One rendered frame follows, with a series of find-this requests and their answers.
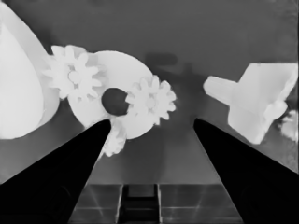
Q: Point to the white toothed gear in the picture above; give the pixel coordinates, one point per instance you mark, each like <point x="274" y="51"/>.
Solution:
<point x="141" y="93"/>
<point x="115" y="141"/>
<point x="291" y="126"/>
<point x="62" y="77"/>

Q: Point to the large thick white disc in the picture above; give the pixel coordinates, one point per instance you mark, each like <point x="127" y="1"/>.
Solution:
<point x="18" y="87"/>

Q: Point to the small white T-shaped piece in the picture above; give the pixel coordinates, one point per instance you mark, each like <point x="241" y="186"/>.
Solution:
<point x="255" y="99"/>

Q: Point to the white round carrier with pins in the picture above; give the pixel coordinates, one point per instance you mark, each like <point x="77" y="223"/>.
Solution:
<point x="121" y="68"/>

